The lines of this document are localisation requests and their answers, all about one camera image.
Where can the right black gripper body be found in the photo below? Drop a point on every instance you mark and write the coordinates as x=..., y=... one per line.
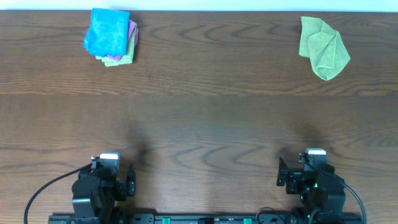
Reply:
x=292, y=187

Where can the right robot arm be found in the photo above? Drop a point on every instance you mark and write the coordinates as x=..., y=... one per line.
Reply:
x=321, y=192

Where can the folded blue cloth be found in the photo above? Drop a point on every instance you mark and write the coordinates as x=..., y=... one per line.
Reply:
x=107, y=33

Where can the green microfiber cloth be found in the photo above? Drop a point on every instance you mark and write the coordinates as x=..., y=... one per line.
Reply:
x=324, y=47

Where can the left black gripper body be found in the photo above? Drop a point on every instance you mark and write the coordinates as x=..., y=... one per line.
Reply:
x=124, y=189

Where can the folded light green cloth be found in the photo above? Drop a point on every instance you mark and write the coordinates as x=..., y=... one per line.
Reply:
x=125, y=59

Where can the folded purple cloth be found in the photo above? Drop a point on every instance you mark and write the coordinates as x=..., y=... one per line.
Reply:
x=132, y=28

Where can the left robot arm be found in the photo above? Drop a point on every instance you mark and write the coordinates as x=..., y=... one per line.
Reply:
x=97, y=190

